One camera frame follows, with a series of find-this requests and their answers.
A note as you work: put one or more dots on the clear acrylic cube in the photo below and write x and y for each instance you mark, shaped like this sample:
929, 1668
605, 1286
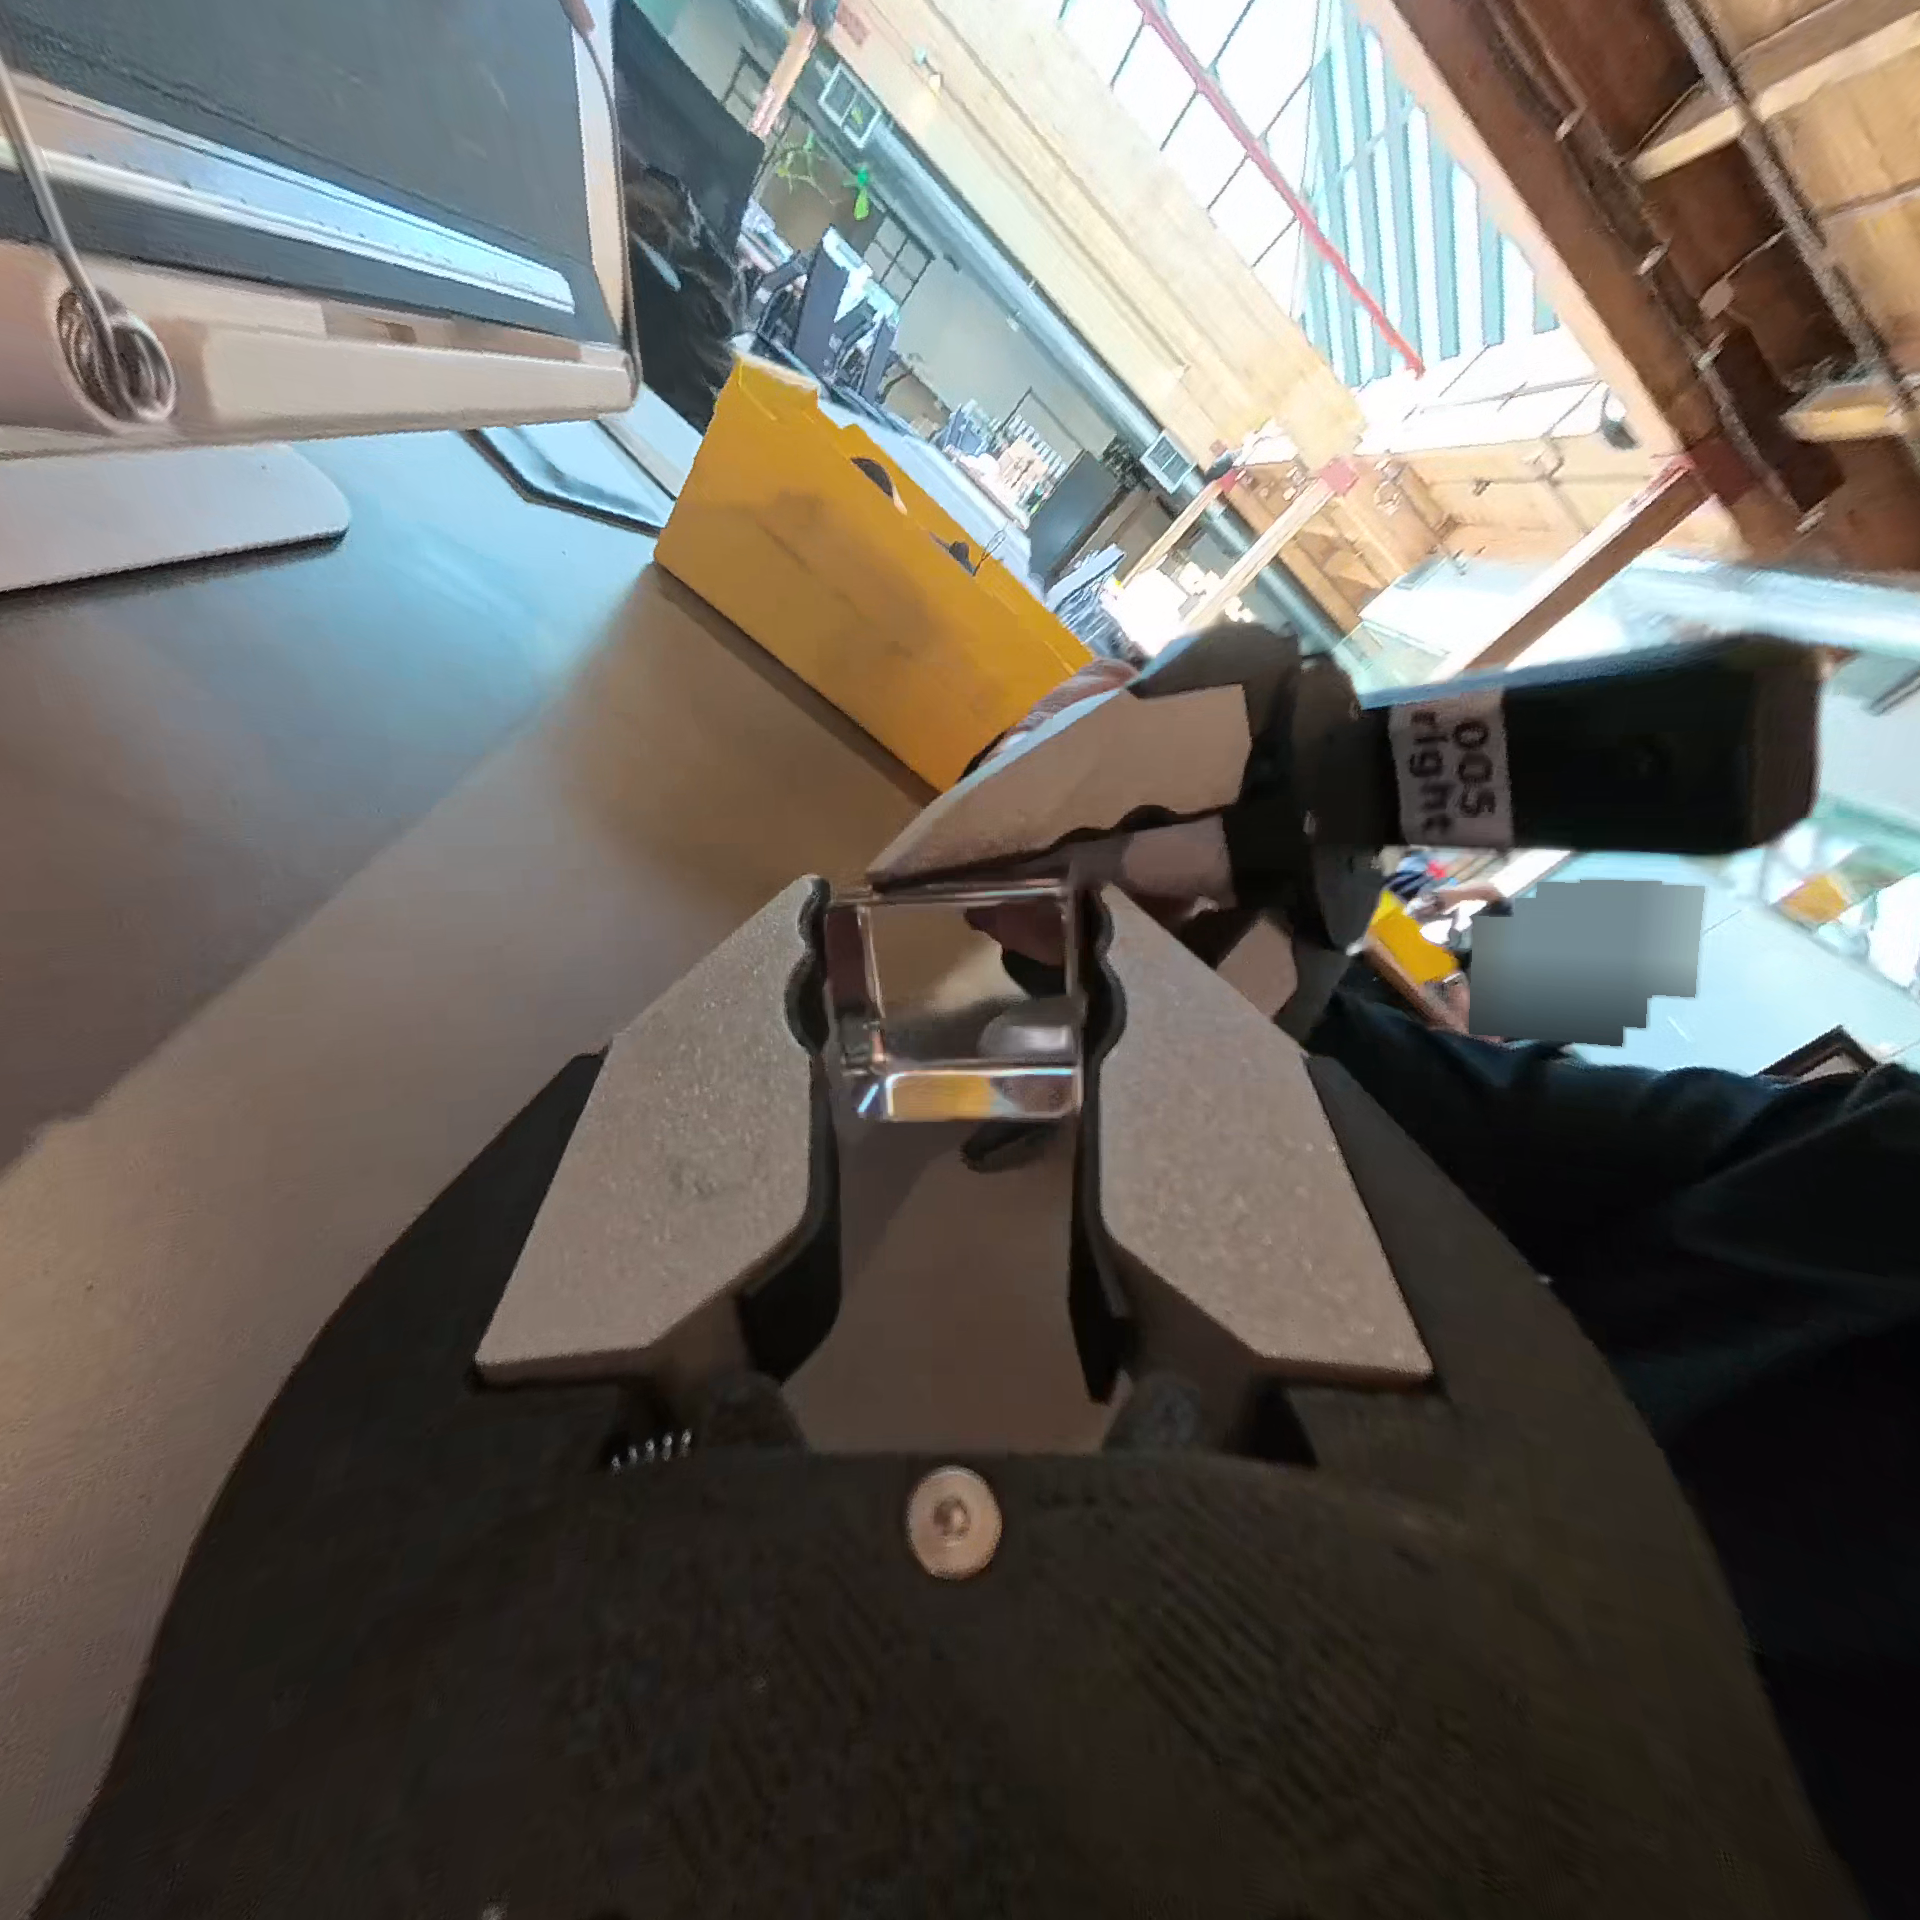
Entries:
960, 1079

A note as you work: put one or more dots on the dark screen monitor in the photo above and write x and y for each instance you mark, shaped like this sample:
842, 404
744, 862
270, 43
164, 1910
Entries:
299, 150

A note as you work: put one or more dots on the person's right forearm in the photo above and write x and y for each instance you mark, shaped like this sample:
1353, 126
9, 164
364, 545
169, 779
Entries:
1651, 1201

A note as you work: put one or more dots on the white monitor stand base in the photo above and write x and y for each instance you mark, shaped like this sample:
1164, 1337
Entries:
149, 510

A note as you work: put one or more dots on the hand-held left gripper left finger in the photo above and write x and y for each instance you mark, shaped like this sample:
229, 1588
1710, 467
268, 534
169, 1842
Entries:
675, 1172

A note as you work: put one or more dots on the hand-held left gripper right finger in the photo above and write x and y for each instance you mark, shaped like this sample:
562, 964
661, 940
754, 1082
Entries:
1243, 1186

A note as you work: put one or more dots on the black monitor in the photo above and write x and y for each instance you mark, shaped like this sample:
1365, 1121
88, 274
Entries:
675, 226

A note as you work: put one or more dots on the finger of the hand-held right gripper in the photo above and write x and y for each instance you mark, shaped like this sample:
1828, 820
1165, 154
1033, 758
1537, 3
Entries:
1178, 862
1078, 781

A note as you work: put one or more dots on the yellow plastic bin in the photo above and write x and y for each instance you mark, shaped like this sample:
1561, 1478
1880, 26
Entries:
838, 587

